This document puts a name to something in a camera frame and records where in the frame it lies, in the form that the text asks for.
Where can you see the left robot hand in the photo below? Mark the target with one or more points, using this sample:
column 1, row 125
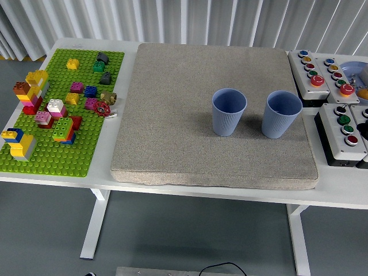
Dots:
column 91, row 274

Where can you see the white table leg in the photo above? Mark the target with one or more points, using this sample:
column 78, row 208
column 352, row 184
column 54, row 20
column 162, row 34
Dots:
column 95, row 224
column 299, row 244

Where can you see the yellow toy brick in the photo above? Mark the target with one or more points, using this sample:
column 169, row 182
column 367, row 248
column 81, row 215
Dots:
column 72, row 99
column 72, row 64

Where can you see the brown yellow pink brick tower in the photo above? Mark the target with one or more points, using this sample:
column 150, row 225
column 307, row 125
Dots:
column 26, row 99

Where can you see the grey sloped brick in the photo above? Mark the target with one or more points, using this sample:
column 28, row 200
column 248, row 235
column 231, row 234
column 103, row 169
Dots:
column 105, row 78

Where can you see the blue toy brick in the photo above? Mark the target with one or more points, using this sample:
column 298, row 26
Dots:
column 90, row 92

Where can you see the red toy brick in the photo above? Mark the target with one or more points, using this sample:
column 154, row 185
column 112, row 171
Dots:
column 77, row 122

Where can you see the pink red brick stack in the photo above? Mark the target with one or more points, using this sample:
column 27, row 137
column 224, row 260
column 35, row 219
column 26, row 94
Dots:
column 43, row 118

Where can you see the grey five-button control box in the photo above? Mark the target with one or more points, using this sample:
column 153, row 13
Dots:
column 330, row 86
column 296, row 66

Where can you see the light blue plate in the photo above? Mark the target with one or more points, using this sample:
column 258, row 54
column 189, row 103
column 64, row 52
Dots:
column 346, row 69

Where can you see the grey four-button control box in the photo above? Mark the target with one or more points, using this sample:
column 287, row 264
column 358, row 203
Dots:
column 333, row 135

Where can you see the green studded baseplate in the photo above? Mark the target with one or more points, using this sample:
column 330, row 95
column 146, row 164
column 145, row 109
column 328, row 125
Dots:
column 57, row 161

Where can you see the small metal parts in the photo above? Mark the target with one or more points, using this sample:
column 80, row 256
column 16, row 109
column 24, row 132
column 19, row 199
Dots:
column 355, row 79

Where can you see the green orange blue brick stack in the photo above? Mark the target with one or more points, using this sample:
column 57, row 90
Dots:
column 63, row 128

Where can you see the yellow white brick tower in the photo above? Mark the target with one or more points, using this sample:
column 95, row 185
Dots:
column 36, row 77

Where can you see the yellow blue grey brick stack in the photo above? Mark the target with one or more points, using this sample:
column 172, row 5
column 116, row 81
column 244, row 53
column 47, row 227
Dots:
column 18, row 146

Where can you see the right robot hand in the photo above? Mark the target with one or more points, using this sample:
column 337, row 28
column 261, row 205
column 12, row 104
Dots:
column 364, row 128

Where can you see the green toy brick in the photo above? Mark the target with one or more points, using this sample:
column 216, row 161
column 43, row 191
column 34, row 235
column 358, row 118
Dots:
column 99, row 66

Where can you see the blue ribbed cup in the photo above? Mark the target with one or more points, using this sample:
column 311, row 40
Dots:
column 276, row 123
column 227, row 120

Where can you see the orange round item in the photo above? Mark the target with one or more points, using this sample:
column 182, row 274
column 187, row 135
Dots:
column 363, row 93

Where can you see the grey-brown cushion mat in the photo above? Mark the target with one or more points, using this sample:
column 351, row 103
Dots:
column 172, row 115

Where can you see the magenta toy brick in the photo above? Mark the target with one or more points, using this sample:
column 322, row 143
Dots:
column 77, row 87
column 91, row 104

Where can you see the brass valve red handwheel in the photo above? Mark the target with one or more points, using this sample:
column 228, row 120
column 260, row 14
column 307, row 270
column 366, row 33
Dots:
column 101, row 108

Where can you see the grey button control box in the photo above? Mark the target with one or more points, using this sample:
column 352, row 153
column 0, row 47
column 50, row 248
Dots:
column 356, row 113

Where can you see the white pink brick stack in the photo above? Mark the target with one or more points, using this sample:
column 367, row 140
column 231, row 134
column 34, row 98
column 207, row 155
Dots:
column 56, row 107

